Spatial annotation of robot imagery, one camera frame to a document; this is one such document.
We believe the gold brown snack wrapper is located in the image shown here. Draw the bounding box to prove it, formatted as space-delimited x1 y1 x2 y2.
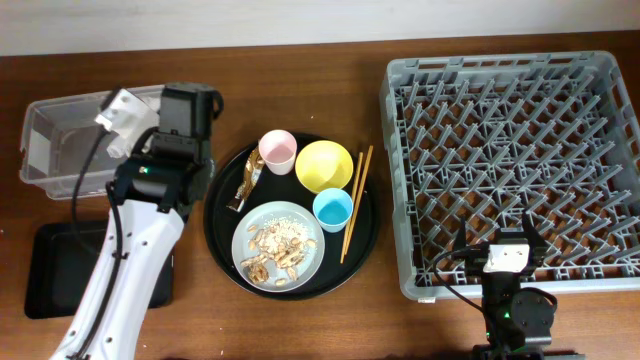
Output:
227 147 265 212

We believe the pink plastic cup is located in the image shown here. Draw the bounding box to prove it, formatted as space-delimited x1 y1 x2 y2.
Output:
258 129 297 175

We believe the blue plastic cup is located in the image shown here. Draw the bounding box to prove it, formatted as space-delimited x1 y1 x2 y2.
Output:
312 188 352 233

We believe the peanut shells and rice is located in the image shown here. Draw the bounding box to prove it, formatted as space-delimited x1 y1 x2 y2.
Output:
240 217 317 287

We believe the grey round plate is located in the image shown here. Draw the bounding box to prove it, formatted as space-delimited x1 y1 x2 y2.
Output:
231 201 325 293

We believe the white napkin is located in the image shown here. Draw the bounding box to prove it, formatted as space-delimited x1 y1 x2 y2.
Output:
107 94 160 159

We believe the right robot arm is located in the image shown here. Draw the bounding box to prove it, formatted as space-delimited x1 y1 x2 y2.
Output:
452 215 558 360

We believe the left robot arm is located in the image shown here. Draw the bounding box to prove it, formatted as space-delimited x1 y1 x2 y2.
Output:
53 82 224 359

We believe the grey dishwasher rack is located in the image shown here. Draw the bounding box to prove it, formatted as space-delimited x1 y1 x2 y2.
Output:
380 51 639 303

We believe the clear plastic waste bin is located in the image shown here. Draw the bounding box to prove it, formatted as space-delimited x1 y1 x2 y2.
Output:
18 83 201 201

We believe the yellow plastic bowl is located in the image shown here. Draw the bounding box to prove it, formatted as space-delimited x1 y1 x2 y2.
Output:
294 140 354 194

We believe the round black serving tray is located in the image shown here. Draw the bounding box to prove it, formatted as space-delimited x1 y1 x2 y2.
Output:
203 141 380 300

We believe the black rectangular tray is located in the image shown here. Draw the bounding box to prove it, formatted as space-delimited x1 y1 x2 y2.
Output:
24 219 176 320

